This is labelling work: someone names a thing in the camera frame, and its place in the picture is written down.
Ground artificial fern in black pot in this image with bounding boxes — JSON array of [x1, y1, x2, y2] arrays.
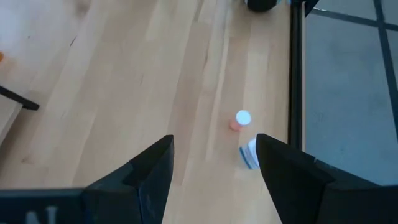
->
[[244, 0, 279, 13]]

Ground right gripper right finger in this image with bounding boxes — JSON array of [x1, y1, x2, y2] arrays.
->
[[255, 133, 398, 224]]

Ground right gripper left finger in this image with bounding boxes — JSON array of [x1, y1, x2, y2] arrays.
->
[[81, 134, 175, 224]]

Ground white melatonin bottle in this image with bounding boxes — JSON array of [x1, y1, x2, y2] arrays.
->
[[238, 136, 261, 171]]

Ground small pink pill bottle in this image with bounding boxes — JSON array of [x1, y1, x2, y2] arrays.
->
[[229, 110, 252, 132]]

